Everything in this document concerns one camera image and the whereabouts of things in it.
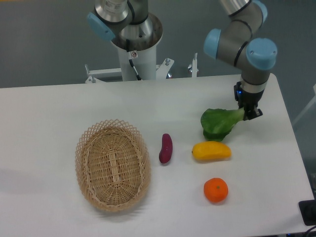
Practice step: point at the white metal base frame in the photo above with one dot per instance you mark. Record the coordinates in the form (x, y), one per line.
(110, 75)

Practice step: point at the woven wicker basket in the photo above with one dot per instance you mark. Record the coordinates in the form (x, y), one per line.
(112, 165)

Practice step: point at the orange tangerine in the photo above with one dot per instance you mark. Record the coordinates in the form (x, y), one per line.
(215, 190)

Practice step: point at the white bracket with bolt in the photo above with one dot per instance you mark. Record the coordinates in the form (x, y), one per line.
(193, 67)

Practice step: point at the yellow mango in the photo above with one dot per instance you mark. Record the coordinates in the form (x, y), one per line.
(211, 150)

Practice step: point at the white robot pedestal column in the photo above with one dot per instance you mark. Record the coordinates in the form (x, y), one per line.
(143, 60)

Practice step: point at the black device at edge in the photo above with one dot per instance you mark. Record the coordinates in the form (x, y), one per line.
(308, 212)

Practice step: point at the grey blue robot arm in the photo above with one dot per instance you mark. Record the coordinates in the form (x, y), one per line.
(135, 33)

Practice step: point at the purple sweet potato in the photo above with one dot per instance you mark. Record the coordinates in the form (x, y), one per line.
(166, 149)

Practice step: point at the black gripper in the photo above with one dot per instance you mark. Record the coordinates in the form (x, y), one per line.
(248, 101)

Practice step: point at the green bok choy vegetable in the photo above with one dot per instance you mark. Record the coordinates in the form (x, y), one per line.
(218, 123)

